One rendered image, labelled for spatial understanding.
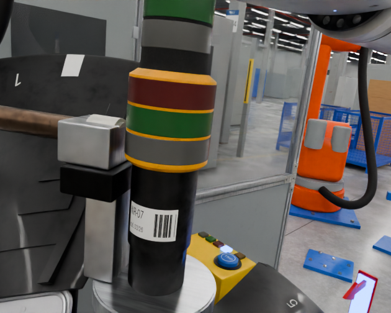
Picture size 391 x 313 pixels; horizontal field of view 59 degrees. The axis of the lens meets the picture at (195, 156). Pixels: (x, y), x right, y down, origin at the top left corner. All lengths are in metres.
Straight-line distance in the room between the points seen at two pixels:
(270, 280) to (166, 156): 0.33
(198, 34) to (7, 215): 0.19
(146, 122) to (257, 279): 0.33
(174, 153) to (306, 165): 3.84
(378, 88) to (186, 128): 8.07
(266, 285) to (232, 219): 0.99
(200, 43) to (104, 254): 0.12
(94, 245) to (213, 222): 1.17
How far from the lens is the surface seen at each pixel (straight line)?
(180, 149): 0.16
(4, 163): 0.32
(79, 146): 0.18
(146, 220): 0.18
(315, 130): 3.86
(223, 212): 1.37
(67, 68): 0.36
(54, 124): 0.20
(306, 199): 4.03
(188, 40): 0.16
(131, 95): 0.17
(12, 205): 0.29
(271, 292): 0.45
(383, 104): 8.14
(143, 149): 0.16
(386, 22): 0.30
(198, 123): 0.16
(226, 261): 0.69
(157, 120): 0.16
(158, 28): 0.16
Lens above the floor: 1.43
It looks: 14 degrees down
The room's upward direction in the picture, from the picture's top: 6 degrees clockwise
